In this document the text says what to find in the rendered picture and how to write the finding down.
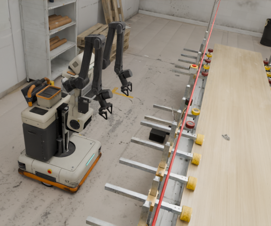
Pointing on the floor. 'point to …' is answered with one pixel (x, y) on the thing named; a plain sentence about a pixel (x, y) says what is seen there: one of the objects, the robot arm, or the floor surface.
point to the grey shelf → (28, 5)
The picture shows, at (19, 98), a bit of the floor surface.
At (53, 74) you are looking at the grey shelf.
